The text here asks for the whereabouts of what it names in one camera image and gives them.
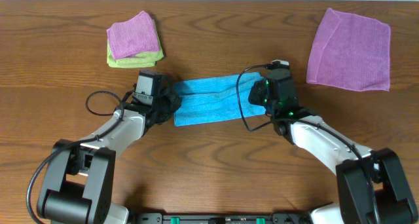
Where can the folded purple cloth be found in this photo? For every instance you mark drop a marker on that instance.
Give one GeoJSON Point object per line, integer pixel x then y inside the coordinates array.
{"type": "Point", "coordinates": [134, 36]}

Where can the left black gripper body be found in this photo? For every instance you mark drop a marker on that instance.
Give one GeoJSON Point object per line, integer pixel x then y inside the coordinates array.
{"type": "Point", "coordinates": [171, 99]}

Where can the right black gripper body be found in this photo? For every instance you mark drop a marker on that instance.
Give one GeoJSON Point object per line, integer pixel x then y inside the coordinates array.
{"type": "Point", "coordinates": [257, 93]}

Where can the large purple cloth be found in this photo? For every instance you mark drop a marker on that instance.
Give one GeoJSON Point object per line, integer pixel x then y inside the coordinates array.
{"type": "Point", "coordinates": [350, 52]}

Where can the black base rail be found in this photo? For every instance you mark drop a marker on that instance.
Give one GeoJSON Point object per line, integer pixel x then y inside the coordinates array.
{"type": "Point", "coordinates": [276, 218]}

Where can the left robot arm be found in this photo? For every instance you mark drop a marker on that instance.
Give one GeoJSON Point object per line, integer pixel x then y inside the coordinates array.
{"type": "Point", "coordinates": [78, 184]}

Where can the blue microfiber cloth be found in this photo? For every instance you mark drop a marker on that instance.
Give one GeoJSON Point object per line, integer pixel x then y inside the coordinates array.
{"type": "Point", "coordinates": [216, 99]}

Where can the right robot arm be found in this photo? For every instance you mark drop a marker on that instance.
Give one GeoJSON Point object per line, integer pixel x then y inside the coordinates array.
{"type": "Point", "coordinates": [372, 185]}

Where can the folded green cloth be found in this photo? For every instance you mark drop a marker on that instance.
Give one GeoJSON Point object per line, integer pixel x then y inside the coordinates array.
{"type": "Point", "coordinates": [139, 60]}

